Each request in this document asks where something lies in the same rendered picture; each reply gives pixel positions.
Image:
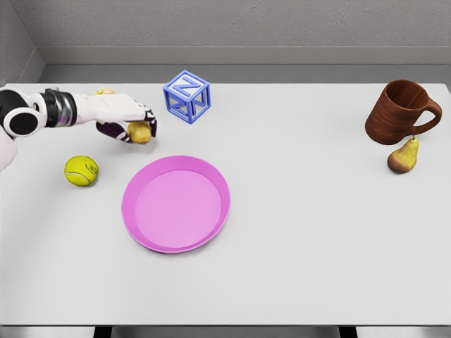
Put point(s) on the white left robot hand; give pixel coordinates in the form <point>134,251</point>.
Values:
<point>116,107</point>

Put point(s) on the yellow lemon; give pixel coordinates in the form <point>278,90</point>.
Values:
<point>139,132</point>

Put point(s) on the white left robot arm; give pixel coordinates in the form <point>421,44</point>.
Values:
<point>53,107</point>

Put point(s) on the pink round plate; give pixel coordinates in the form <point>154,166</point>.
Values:
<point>175,204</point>

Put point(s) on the pale yellow fruit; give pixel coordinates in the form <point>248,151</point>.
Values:
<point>105,91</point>

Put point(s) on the blue letter block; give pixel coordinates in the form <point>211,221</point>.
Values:
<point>187,96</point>

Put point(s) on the yellow-green tennis ball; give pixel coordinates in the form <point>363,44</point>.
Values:
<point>81,170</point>

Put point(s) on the brown wooden mug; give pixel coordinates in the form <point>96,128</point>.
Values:
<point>400,112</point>

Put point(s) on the brown-yellow pear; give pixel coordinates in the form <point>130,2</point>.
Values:
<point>403,156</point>

